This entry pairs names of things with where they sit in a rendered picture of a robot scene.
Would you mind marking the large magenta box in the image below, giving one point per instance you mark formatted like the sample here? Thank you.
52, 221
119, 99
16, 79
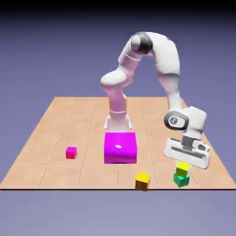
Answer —
120, 147

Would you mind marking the small pink cube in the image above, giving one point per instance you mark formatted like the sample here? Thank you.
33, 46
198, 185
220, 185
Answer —
71, 153

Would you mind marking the small green cube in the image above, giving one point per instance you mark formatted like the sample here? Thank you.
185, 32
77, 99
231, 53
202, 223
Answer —
181, 181

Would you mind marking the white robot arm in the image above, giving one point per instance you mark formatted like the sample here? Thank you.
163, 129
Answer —
166, 53

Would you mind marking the small lime yellow cube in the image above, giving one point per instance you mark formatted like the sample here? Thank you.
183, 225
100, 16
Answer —
182, 170

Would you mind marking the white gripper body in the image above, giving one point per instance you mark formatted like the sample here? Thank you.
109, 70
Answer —
186, 154

